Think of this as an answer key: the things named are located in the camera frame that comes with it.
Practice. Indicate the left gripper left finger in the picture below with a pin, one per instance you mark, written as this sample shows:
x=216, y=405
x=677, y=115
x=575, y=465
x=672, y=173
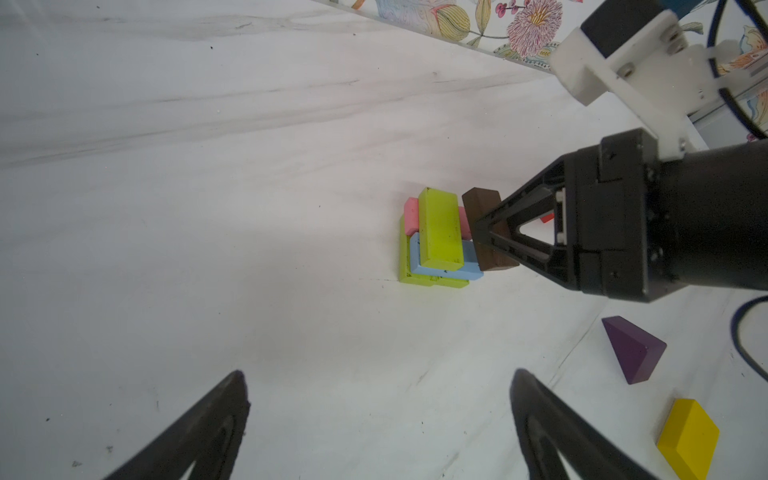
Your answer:
x=201, y=444

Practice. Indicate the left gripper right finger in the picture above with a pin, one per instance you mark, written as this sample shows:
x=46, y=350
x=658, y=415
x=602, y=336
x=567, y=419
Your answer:
x=551, y=434

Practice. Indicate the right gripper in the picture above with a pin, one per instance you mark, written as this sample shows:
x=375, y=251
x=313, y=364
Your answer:
x=631, y=227

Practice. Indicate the brown wood block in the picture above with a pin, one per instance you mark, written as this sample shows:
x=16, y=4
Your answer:
x=477, y=202

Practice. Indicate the light blue wood block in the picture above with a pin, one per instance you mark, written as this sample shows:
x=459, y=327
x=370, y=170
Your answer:
x=469, y=271

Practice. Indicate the lime green wood block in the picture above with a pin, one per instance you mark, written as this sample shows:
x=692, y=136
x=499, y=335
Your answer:
x=404, y=271
x=440, y=232
x=452, y=283

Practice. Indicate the pink wood block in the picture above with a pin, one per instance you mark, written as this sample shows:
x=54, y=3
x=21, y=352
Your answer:
x=411, y=219

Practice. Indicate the purple wood block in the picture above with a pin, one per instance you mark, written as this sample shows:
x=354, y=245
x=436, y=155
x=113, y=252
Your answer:
x=638, y=352

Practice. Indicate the yellow wood block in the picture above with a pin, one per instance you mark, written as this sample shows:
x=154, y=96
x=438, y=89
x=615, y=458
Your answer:
x=688, y=440

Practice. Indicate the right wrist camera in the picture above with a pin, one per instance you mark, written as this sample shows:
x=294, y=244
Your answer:
x=637, y=51

